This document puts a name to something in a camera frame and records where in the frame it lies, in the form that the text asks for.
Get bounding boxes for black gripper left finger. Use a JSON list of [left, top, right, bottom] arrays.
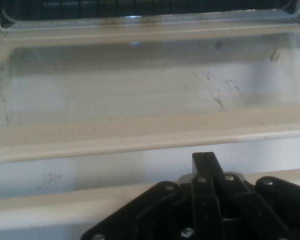
[[79, 151, 220, 240]]

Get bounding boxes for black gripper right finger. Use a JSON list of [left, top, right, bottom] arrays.
[[203, 151, 300, 240]]

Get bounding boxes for oven door with handle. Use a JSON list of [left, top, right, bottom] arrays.
[[0, 8, 300, 240]]

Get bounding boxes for white toaster oven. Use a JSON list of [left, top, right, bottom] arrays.
[[0, 0, 300, 33]]

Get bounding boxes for wire oven rack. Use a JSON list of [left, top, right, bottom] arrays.
[[2, 0, 293, 22]]

